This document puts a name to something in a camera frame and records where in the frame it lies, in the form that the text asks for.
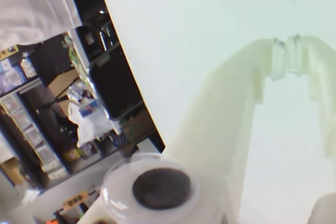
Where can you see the plastic googly eye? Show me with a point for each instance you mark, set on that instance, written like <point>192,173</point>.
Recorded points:
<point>161,187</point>

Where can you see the white crumpled cloth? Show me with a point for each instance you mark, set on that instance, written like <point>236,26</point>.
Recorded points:
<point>89,121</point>

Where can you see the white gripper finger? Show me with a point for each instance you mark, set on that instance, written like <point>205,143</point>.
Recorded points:
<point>325,77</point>
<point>218,119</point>

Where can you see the brown cardboard box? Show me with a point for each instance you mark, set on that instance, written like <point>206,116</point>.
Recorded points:
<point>63,83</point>

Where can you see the black monitor screen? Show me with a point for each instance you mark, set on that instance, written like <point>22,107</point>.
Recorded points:
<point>115,90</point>

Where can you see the yellow label sign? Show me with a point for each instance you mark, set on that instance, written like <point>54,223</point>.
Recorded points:
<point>76,199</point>

